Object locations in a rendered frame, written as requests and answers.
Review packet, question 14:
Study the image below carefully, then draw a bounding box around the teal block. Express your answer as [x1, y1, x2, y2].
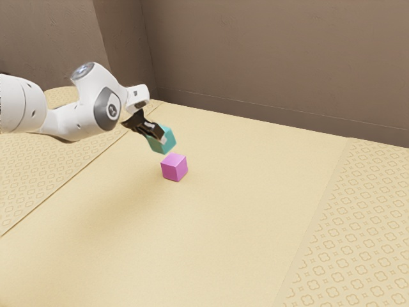
[144, 125, 178, 155]

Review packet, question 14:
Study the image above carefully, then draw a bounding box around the pink block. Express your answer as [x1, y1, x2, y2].
[160, 152, 189, 183]

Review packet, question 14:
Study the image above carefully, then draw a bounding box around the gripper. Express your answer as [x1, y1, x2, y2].
[121, 109, 168, 145]

